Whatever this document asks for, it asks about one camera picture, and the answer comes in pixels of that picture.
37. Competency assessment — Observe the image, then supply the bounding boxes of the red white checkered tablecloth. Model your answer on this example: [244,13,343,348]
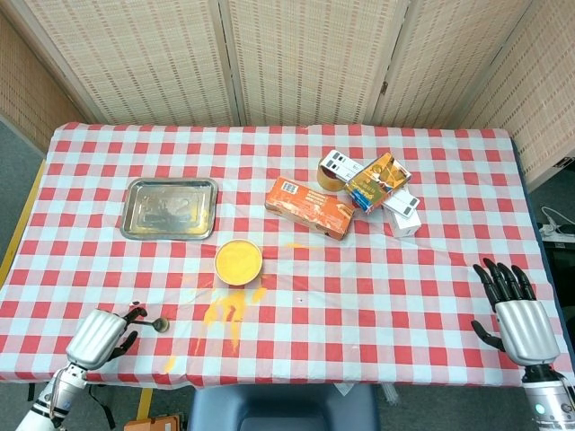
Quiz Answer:
[0,121,567,388]

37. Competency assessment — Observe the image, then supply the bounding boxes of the long orange carton box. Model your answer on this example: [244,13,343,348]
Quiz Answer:
[263,175,356,241]

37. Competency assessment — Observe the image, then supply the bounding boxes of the plain white carton box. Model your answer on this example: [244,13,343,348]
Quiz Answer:
[386,208,423,238]

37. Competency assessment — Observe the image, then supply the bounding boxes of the dark blue seat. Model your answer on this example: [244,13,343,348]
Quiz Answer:
[187,383,381,431]

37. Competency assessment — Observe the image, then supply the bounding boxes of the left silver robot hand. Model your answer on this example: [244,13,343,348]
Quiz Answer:
[65,305,148,372]

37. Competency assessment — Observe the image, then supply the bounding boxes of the yellow powder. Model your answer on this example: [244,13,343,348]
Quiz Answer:
[204,286,269,352]

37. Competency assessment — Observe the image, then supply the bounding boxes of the orange and blue box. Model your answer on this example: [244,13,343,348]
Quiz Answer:
[344,152,412,214]

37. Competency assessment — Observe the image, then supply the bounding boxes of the flat white box grey squares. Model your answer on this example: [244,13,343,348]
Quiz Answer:
[319,149,421,219]

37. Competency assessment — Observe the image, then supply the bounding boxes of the brown tape roll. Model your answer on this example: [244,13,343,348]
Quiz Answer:
[316,156,349,192]

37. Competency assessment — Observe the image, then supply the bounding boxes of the cream bowl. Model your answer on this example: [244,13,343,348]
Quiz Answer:
[213,239,264,287]

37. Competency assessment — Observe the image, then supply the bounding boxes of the rectangular metal tray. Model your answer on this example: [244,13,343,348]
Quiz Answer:
[119,177,219,242]

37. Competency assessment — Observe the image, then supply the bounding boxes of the woven bamboo folding screen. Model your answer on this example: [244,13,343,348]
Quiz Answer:
[0,0,575,189]

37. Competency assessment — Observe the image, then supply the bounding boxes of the bowl of yellow batter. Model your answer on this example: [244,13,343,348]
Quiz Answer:
[215,241,262,279]

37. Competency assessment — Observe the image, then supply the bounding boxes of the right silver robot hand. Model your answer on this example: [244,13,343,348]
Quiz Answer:
[470,257,562,368]

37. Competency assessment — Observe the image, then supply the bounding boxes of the orange box on floor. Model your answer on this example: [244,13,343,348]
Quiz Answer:
[123,415,186,431]

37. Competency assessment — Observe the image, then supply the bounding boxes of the white power strip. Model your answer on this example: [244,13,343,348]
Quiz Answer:
[537,205,575,237]

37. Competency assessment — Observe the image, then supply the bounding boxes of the dark metal spoon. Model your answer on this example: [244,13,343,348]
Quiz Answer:
[132,316,171,334]

